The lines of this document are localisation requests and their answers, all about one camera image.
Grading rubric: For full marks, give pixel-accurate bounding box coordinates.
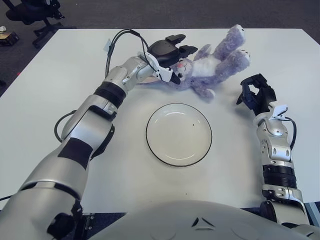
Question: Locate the cardboard box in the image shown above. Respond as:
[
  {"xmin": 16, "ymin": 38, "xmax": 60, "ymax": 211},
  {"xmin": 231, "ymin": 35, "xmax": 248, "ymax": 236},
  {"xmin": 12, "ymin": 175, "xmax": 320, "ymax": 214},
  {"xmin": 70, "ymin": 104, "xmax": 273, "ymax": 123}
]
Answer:
[{"xmin": 0, "ymin": 31, "xmax": 20, "ymax": 47}]

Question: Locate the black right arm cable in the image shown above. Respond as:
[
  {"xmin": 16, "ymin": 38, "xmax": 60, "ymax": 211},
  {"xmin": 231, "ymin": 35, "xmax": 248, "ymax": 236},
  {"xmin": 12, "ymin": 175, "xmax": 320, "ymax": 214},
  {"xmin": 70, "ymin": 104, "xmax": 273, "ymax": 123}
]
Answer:
[{"xmin": 282, "ymin": 117, "xmax": 298, "ymax": 151}]

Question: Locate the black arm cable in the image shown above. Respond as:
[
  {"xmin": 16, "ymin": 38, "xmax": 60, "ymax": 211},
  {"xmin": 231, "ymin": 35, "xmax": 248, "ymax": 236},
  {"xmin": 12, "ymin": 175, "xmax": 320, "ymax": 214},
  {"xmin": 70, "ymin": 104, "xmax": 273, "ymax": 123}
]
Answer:
[
  {"xmin": 0, "ymin": 29, "xmax": 154, "ymax": 202},
  {"xmin": 282, "ymin": 117, "xmax": 298, "ymax": 151}
]

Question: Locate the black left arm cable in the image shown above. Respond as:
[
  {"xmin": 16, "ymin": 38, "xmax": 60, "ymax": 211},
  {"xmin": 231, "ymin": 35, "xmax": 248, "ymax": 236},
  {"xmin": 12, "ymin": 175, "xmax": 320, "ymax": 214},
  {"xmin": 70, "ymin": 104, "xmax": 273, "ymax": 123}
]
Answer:
[{"xmin": 0, "ymin": 29, "xmax": 154, "ymax": 202}]

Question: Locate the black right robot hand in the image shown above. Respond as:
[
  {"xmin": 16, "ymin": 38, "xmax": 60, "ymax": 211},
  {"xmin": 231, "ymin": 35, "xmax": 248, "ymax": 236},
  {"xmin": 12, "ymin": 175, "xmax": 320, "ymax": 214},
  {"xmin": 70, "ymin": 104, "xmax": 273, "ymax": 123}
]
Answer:
[{"xmin": 236, "ymin": 73, "xmax": 278, "ymax": 116}]

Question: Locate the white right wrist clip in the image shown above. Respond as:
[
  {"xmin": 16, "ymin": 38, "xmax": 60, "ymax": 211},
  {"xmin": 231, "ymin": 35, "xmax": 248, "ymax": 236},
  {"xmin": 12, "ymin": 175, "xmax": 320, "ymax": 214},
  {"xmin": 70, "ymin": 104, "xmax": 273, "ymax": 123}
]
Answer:
[{"xmin": 268, "ymin": 104, "xmax": 288, "ymax": 120}]

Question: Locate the black office chair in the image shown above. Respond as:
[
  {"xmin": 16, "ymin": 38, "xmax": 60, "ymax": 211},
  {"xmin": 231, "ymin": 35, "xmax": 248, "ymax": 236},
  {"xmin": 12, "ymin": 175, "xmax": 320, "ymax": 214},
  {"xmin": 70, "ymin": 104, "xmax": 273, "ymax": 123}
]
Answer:
[{"xmin": 4, "ymin": 0, "xmax": 77, "ymax": 50}]

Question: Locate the white plate with black rim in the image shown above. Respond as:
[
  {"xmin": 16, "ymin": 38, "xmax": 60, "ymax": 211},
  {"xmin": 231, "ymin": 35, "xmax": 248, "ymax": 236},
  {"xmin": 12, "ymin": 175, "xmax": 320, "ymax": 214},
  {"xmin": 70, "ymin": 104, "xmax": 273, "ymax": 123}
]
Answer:
[{"xmin": 145, "ymin": 102, "xmax": 213, "ymax": 168}]

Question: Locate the grey robot torso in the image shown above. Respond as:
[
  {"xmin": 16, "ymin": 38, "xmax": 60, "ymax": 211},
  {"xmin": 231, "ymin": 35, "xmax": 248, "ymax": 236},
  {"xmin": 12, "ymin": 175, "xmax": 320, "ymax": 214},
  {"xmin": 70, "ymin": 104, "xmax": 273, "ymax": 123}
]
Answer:
[{"xmin": 87, "ymin": 199, "xmax": 320, "ymax": 240}]

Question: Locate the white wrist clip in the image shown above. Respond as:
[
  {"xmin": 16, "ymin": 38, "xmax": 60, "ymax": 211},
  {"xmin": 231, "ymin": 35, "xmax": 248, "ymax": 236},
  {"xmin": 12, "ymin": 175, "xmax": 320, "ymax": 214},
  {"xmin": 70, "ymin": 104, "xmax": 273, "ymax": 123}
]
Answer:
[
  {"xmin": 146, "ymin": 51, "xmax": 174, "ymax": 83},
  {"xmin": 268, "ymin": 104, "xmax": 288, "ymax": 120}
]

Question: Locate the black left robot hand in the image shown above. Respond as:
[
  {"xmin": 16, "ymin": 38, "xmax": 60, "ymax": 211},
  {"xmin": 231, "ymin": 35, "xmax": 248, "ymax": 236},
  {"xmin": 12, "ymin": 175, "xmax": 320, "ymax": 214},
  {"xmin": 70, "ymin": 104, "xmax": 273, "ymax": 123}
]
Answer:
[{"xmin": 146, "ymin": 34, "xmax": 199, "ymax": 85}]

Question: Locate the purple plush bunny doll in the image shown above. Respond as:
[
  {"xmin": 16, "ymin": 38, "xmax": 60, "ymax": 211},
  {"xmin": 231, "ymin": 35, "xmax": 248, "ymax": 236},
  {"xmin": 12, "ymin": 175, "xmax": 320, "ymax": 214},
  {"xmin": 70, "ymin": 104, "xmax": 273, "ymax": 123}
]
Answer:
[{"xmin": 136, "ymin": 24, "xmax": 252, "ymax": 103}]

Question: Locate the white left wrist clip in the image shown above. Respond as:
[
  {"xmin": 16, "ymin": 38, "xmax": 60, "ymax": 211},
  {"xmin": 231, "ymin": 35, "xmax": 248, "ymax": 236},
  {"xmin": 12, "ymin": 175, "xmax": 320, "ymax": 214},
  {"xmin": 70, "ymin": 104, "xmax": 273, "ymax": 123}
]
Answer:
[{"xmin": 146, "ymin": 51, "xmax": 174, "ymax": 83}]

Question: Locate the grey table leg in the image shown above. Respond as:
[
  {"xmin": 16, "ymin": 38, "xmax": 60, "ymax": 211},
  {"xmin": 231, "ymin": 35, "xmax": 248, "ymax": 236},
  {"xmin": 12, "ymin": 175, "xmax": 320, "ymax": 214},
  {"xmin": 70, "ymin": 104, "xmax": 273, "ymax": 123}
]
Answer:
[{"xmin": 306, "ymin": 201, "xmax": 320, "ymax": 226}]

